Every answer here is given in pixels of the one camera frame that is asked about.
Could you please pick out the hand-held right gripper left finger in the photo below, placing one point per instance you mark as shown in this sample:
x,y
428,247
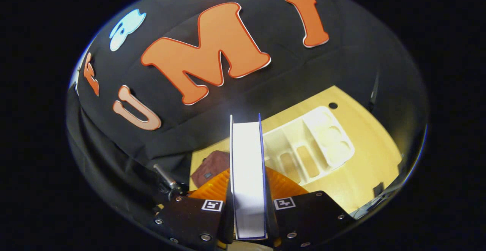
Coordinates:
x,y
227,220

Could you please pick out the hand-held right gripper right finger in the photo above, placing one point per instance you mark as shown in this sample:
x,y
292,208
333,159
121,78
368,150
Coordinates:
x,y
271,220

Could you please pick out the maroon schoolbag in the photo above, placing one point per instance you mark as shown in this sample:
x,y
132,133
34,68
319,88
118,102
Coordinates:
x,y
212,163

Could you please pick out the blue cover book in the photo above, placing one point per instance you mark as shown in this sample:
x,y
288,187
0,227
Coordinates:
x,y
246,175

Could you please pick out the white bookshelf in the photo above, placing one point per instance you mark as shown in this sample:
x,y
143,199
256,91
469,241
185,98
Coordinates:
x,y
326,137

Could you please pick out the black backdrop cloth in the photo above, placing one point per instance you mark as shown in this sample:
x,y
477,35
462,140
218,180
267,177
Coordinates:
x,y
303,72

